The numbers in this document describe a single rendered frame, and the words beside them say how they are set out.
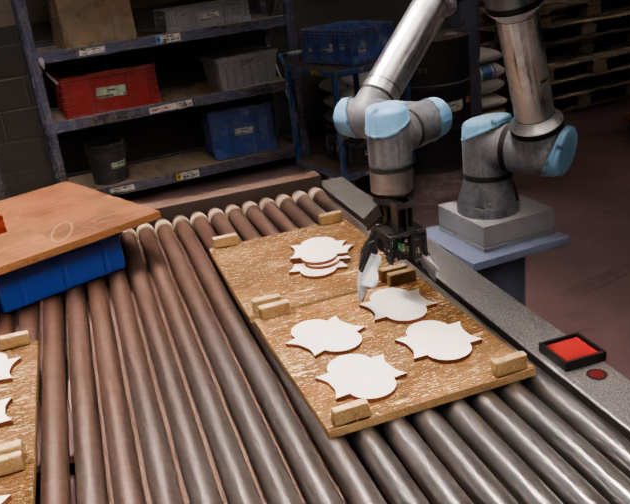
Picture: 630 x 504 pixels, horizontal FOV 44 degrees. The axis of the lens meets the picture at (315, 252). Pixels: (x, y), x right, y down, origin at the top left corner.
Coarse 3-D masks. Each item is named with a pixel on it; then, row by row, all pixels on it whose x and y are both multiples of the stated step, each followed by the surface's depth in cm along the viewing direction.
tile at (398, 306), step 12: (396, 288) 153; (372, 300) 150; (384, 300) 149; (396, 300) 148; (408, 300) 148; (420, 300) 147; (372, 312) 146; (384, 312) 144; (396, 312) 144; (408, 312) 143; (420, 312) 143
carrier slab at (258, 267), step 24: (264, 240) 188; (288, 240) 187; (336, 240) 183; (360, 240) 181; (216, 264) 180; (240, 264) 176; (264, 264) 174; (288, 264) 173; (384, 264) 167; (240, 288) 164; (264, 288) 162; (288, 288) 161; (312, 288) 160; (336, 288) 158
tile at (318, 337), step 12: (300, 324) 144; (312, 324) 143; (324, 324) 143; (336, 324) 142; (348, 324) 142; (300, 336) 139; (312, 336) 139; (324, 336) 138; (336, 336) 138; (348, 336) 137; (360, 336) 137; (300, 348) 137; (312, 348) 135; (324, 348) 134; (336, 348) 134; (348, 348) 133
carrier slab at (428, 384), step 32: (384, 288) 156; (416, 288) 154; (256, 320) 149; (288, 320) 148; (352, 320) 145; (448, 320) 140; (288, 352) 136; (352, 352) 134; (384, 352) 132; (480, 352) 129; (512, 352) 128; (320, 384) 125; (416, 384) 122; (448, 384) 121; (480, 384) 120; (320, 416) 117; (384, 416) 116
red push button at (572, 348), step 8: (552, 344) 130; (560, 344) 130; (568, 344) 129; (576, 344) 129; (584, 344) 129; (560, 352) 127; (568, 352) 127; (576, 352) 127; (584, 352) 127; (592, 352) 126
